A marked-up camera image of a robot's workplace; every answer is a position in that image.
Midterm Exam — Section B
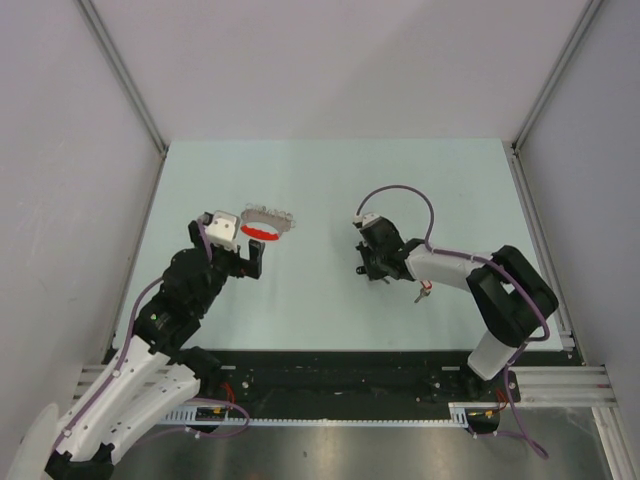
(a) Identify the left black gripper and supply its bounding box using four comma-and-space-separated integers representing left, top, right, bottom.
189, 222, 263, 314

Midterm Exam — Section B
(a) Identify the silver red keyring holder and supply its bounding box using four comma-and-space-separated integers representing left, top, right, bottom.
240, 204, 296, 242

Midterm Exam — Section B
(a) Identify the key with red tag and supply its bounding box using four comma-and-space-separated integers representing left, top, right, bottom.
414, 281, 433, 304

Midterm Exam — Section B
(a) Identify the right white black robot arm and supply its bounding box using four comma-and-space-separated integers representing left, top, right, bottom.
353, 213, 559, 401

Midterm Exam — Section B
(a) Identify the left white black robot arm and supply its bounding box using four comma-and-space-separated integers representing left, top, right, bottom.
7, 211, 265, 479

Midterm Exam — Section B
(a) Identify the aluminium extrusion crossbar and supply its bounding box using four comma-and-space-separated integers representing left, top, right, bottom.
74, 364, 616, 406

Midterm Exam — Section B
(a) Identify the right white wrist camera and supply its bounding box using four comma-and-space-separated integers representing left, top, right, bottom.
352, 213, 380, 229

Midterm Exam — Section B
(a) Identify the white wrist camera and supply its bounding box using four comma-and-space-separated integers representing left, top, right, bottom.
205, 210, 241, 253
352, 213, 380, 229

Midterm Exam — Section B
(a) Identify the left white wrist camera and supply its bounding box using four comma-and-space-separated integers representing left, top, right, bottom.
205, 210, 241, 253

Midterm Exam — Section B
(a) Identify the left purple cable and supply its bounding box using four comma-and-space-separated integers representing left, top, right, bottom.
52, 222, 251, 451

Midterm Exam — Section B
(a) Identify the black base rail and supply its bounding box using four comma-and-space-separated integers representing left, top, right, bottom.
198, 350, 520, 422

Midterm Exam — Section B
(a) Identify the white slotted cable duct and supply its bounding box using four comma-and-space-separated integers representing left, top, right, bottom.
158, 403, 482, 428

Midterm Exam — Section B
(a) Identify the right aluminium frame post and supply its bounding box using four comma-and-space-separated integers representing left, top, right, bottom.
510, 0, 607, 154

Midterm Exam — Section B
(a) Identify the aluminium frame post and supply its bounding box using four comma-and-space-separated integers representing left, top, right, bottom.
74, 0, 168, 158
510, 0, 607, 154

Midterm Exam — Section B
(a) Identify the left aluminium frame post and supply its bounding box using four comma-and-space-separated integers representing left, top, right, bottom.
74, 0, 168, 158

